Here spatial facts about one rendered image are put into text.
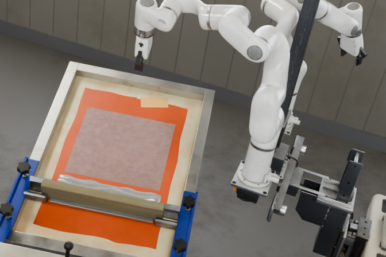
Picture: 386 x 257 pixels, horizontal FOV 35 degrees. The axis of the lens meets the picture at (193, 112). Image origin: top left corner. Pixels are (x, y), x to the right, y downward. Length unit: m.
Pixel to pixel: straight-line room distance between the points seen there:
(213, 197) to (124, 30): 1.70
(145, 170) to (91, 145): 0.22
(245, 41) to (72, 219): 0.82
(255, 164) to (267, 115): 0.26
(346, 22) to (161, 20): 0.80
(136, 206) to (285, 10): 0.90
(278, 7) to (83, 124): 0.85
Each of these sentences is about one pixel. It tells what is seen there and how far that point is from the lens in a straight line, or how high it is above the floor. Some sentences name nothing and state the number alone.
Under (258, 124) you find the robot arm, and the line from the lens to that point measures 2.07.
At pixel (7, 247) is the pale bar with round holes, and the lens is 1.99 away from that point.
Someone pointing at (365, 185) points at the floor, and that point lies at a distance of 4.49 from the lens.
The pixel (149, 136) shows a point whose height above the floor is 1.22.
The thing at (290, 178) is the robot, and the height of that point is 1.06.
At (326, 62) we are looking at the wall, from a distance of 4.62.
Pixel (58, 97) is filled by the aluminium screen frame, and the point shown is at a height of 1.27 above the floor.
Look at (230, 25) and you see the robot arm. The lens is 1.97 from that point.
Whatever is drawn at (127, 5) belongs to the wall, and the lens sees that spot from 4.91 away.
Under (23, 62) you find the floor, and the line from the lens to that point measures 5.17.
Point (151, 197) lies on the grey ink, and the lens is 2.14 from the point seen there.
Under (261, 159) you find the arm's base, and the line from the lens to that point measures 2.23.
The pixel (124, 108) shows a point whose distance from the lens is 2.37.
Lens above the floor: 2.54
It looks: 32 degrees down
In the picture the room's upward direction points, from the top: 11 degrees clockwise
